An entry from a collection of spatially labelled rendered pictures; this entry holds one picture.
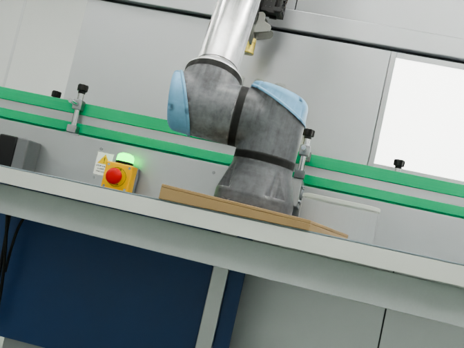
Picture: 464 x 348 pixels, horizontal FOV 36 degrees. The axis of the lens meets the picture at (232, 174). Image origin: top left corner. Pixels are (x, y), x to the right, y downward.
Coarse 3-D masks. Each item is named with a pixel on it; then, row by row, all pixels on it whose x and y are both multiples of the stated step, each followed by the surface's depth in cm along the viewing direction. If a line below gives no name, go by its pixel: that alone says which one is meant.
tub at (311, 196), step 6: (312, 198) 159; (318, 198) 158; (324, 198) 158; (330, 198) 158; (336, 204) 158; (342, 204) 158; (348, 204) 157; (354, 204) 157; (360, 204) 157; (366, 210) 157; (372, 210) 156; (378, 210) 157
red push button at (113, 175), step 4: (112, 168) 174; (116, 168) 174; (108, 172) 174; (112, 172) 174; (116, 172) 174; (120, 172) 174; (108, 176) 174; (112, 176) 174; (116, 176) 174; (120, 176) 174; (108, 180) 174; (112, 180) 174; (116, 180) 174; (120, 180) 175
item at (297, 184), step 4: (292, 180) 178; (296, 180) 177; (300, 180) 177; (292, 184) 177; (296, 184) 177; (300, 184) 177; (296, 188) 177; (300, 188) 178; (296, 192) 177; (300, 192) 180; (296, 196) 177; (300, 196) 180; (296, 200) 177; (300, 200) 181; (296, 204) 177; (296, 208) 182
